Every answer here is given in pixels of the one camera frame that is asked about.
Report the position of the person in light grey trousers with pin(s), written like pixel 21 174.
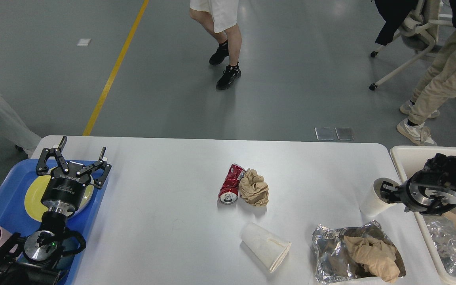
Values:
pixel 14 129

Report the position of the person in khaki trousers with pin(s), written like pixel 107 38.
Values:
pixel 436 86

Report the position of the white paper cup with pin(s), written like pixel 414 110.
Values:
pixel 269 248
pixel 376 200

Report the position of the crumpled brown paper on foil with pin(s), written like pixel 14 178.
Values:
pixel 376 256

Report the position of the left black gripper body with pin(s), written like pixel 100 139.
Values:
pixel 67 193

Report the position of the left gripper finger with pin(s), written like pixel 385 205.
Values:
pixel 56 153
pixel 84 174

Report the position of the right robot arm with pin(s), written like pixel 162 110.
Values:
pixel 439 170

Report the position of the small crumpled brown paper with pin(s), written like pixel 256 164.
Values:
pixel 253 189

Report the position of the flattened white paper cup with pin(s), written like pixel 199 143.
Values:
pixel 269 248

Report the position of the beige plastic bin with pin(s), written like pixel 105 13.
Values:
pixel 408 160

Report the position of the teal green mug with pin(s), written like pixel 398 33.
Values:
pixel 65 262

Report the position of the white office chair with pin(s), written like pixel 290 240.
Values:
pixel 416 22

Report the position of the yellow plastic plate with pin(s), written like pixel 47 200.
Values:
pixel 32 199

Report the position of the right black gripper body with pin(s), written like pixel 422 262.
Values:
pixel 426 199

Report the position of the foil sheet with paper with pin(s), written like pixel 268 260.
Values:
pixel 333 262

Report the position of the crushed red soda can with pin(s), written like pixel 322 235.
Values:
pixel 229 192

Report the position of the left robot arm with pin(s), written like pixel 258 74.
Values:
pixel 47 210

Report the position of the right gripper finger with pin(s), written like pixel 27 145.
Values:
pixel 389 193

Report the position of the person in white shorts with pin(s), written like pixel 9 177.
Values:
pixel 219 19

